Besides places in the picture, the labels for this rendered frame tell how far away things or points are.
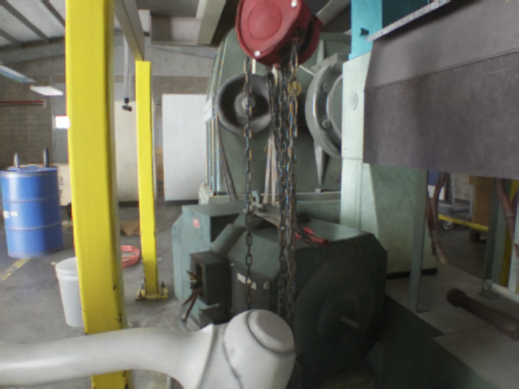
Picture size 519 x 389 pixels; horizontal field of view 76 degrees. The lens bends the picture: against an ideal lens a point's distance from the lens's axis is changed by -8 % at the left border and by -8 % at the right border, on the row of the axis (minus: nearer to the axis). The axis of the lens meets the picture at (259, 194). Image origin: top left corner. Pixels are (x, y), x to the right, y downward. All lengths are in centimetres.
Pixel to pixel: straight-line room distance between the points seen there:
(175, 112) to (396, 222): 577
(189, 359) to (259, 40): 59
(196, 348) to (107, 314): 56
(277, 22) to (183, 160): 615
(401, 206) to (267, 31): 96
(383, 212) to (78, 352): 118
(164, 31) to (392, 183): 198
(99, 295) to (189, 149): 594
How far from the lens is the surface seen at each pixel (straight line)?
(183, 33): 282
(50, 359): 58
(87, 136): 94
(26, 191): 410
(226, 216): 120
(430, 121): 110
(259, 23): 78
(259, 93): 172
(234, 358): 47
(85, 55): 96
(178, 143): 682
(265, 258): 96
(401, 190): 151
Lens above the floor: 110
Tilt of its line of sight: 8 degrees down
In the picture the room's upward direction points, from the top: straight up
